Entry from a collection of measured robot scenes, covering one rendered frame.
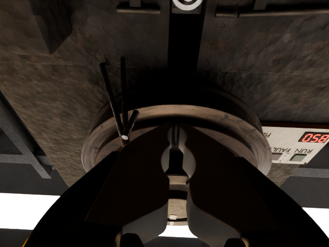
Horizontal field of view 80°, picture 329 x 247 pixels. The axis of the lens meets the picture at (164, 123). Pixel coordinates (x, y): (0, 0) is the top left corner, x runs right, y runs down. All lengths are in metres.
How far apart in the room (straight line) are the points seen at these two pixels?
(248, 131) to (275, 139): 0.28
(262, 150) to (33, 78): 0.58
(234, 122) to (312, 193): 9.19
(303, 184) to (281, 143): 8.88
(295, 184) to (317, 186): 0.82
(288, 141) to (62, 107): 0.68
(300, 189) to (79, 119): 9.07
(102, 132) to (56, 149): 0.42
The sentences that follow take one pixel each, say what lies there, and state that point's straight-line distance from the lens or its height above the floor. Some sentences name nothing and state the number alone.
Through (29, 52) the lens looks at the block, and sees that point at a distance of 0.35.
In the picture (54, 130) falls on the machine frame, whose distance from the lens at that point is 0.74.
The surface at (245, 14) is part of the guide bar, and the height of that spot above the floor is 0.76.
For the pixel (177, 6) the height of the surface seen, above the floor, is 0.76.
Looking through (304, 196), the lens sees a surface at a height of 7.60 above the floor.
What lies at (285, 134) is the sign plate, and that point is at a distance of 0.69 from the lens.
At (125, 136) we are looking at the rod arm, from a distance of 0.28.
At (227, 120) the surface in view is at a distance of 0.39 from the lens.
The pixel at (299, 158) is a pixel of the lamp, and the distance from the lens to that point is 0.81.
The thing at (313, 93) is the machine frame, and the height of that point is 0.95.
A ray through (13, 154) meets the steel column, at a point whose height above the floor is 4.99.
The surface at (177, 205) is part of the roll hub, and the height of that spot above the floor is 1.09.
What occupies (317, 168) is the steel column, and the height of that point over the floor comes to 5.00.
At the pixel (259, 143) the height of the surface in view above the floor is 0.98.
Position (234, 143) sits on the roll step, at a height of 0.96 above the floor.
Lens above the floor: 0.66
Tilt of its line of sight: 46 degrees up
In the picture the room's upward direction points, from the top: 178 degrees counter-clockwise
